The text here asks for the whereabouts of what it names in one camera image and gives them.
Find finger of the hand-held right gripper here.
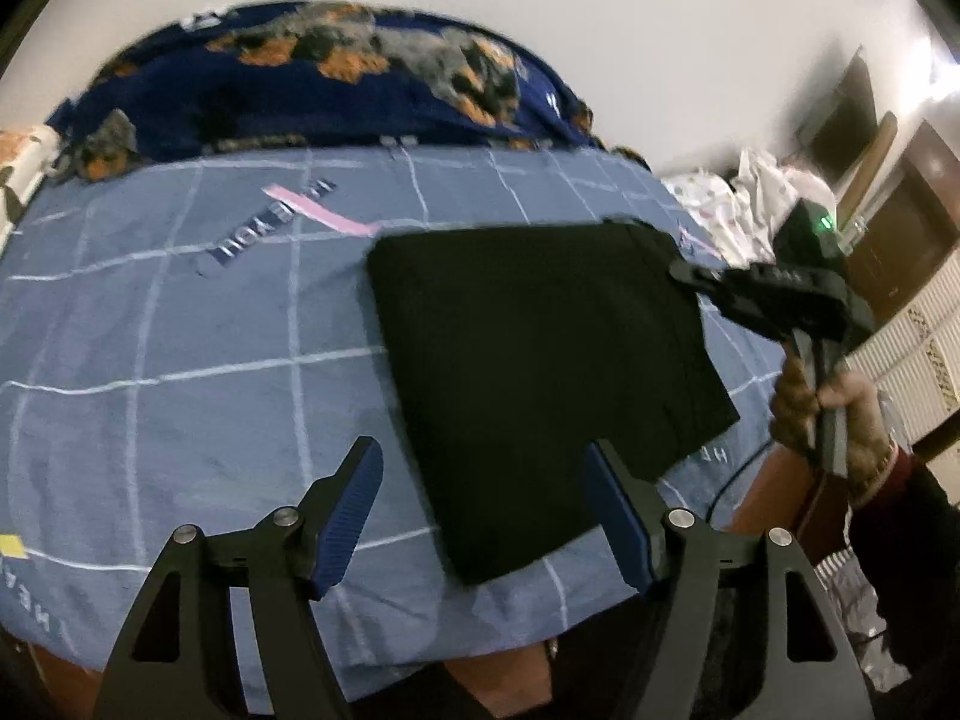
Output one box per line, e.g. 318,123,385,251
667,259,725,302

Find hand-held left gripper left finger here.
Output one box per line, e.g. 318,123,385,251
94,435,385,720

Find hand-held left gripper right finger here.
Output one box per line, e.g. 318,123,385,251
585,440,875,720

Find black pants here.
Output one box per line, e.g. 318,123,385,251
365,219,742,586

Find person's right forearm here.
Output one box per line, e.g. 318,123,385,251
847,450,960,691

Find person's right hand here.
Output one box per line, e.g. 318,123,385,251
771,356,897,503

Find white floral cloth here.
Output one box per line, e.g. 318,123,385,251
664,148,833,267

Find white lattice cabinet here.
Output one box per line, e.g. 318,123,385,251
855,247,960,451

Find dark wooden door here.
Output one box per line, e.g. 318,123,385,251
855,120,960,323

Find blue checked bed sheet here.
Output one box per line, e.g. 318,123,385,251
0,144,788,691

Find crumpled plastic bag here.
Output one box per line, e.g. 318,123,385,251
814,547,901,691

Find navy dog print blanket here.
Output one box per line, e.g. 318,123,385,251
45,1,650,182

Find white floral pillow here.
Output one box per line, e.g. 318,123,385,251
0,124,61,241

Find black cable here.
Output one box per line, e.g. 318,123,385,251
709,439,777,518

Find wooden bed frame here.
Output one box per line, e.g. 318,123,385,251
30,441,826,698

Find dark wall screen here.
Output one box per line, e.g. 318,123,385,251
799,45,878,181

